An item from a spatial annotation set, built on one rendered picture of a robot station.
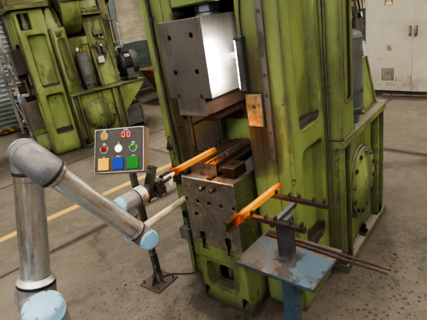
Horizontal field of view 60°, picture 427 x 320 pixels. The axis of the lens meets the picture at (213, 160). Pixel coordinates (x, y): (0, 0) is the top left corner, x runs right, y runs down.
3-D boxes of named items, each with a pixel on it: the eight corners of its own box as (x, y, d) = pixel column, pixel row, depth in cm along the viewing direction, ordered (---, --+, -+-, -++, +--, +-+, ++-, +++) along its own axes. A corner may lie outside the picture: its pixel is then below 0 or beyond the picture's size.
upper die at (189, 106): (207, 116, 197) (204, 98, 194) (180, 115, 209) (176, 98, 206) (250, 96, 227) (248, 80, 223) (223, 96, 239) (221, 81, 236)
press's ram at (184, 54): (225, 98, 185) (213, 13, 171) (170, 98, 209) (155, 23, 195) (267, 80, 215) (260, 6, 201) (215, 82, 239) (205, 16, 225)
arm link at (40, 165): (36, 141, 123) (166, 235, 163) (28, 136, 133) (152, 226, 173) (12, 169, 120) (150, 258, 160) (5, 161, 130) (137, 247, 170)
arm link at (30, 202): (22, 334, 144) (6, 144, 128) (14, 311, 158) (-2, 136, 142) (63, 319, 153) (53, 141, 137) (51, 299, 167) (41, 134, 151)
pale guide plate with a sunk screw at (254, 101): (263, 127, 193) (260, 94, 187) (248, 126, 198) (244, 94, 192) (265, 126, 194) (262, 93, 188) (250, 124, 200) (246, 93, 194)
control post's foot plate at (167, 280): (159, 294, 262) (156, 284, 259) (138, 285, 275) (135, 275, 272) (179, 277, 277) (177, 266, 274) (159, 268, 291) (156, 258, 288)
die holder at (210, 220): (243, 255, 212) (232, 185, 196) (192, 239, 235) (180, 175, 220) (288, 209, 252) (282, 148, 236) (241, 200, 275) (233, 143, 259)
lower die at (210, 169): (217, 176, 210) (215, 162, 207) (190, 172, 222) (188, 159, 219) (256, 150, 239) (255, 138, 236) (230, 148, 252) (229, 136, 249)
